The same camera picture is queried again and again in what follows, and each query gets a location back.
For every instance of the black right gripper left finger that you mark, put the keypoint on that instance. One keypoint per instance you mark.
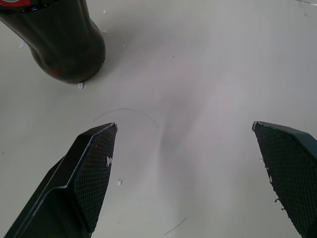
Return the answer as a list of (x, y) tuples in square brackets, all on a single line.
[(74, 183)]

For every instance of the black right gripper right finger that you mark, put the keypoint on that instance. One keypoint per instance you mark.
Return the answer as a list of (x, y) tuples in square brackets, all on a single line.
[(289, 168)]

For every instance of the dark cola bottle red label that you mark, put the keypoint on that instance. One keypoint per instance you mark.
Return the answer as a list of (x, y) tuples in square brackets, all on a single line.
[(62, 42)]

